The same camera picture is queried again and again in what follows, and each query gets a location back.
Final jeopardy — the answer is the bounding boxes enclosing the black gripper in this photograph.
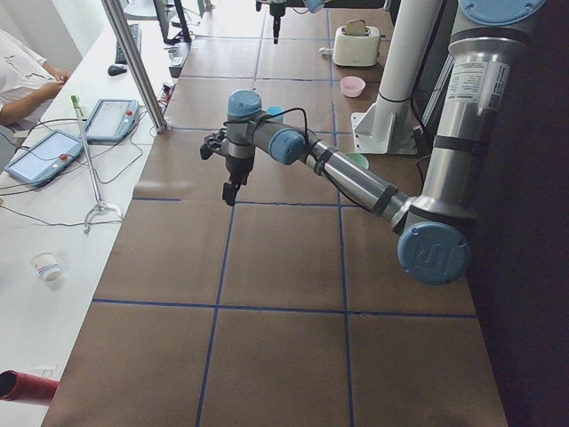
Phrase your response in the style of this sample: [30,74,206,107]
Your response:
[222,157,253,205]

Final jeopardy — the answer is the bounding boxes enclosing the light blue cup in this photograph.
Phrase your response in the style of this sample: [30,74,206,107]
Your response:
[266,105,284,123]

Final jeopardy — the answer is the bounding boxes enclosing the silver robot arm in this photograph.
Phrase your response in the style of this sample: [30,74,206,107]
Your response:
[204,1,543,286]
[255,0,326,44]

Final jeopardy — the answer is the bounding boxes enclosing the cream toaster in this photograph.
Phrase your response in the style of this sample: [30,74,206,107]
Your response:
[333,26,381,67]

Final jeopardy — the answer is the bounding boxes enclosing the toast slice in toaster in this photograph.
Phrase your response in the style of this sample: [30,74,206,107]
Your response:
[345,19,366,36]

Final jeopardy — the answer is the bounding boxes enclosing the pink bowl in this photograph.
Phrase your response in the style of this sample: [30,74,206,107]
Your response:
[340,76,366,98]

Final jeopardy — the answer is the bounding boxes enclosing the computer monitor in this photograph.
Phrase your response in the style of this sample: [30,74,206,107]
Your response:
[153,0,191,45]

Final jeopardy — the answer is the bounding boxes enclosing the green bowl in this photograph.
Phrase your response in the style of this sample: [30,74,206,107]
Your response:
[345,152,370,170]

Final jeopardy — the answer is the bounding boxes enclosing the far teach pendant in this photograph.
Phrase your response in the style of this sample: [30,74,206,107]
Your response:
[85,99,140,145]

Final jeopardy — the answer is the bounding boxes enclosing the teach pendant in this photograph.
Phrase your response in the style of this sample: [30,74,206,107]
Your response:
[4,130,84,187]
[85,99,140,145]

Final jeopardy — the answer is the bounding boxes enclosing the black keyboard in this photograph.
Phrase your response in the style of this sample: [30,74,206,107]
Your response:
[113,22,143,65]

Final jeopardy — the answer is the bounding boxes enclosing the black computer mouse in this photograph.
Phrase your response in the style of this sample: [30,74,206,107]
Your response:
[108,64,127,77]

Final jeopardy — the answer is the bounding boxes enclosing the near teach pendant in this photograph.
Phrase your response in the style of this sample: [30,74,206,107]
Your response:
[4,130,84,187]

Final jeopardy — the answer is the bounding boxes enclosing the paper cup on desk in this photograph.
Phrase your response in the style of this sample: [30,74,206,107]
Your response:
[30,252,62,282]

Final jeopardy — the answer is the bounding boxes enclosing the person in white shirt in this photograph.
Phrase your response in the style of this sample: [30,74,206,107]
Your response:
[1,29,71,132]

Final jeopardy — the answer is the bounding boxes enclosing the red cylinder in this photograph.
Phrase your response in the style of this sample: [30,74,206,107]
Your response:
[1,370,60,407]

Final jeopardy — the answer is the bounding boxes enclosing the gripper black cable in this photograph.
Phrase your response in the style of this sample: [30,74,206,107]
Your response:
[223,106,357,210]

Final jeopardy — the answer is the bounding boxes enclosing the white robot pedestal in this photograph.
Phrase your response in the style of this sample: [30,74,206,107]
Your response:
[351,0,444,155]

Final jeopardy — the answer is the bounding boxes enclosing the aluminium frame post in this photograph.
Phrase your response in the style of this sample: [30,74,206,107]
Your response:
[101,0,167,133]

